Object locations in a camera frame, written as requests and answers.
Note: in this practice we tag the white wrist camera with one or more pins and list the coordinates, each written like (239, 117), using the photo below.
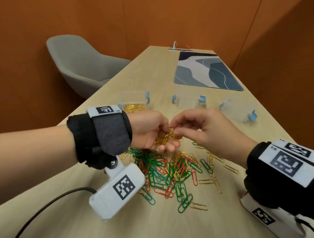
(105, 201)
(247, 203)

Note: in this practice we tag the pile of colored paper clips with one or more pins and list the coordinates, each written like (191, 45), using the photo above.
(166, 171)

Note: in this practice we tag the blue patterned desk mat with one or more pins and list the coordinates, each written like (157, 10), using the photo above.
(208, 73)

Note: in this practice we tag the sorted heap of gold clips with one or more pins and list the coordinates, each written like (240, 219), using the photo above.
(135, 108)

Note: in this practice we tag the person's right hand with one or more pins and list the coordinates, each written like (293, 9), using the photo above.
(220, 137)

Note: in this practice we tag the handful of gold paper clips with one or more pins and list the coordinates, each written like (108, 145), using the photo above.
(163, 139)

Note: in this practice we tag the person's left hand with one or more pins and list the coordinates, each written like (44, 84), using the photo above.
(144, 127)

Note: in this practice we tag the white left marker band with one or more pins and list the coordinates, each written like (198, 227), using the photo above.
(92, 112)

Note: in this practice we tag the white right marker band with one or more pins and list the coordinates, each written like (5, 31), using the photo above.
(267, 157)

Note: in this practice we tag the white marker band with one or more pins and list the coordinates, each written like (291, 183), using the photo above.
(92, 112)
(267, 157)

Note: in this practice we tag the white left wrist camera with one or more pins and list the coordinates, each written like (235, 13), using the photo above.
(105, 201)

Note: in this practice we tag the transparent box with blue latches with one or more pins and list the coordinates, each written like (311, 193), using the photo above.
(187, 100)
(236, 109)
(133, 98)

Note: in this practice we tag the grey shell chair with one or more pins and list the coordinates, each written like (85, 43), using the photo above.
(81, 66)

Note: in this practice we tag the person's left forearm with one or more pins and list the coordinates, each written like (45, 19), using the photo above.
(36, 161)

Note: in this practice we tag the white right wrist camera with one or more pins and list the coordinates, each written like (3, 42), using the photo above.
(247, 203)

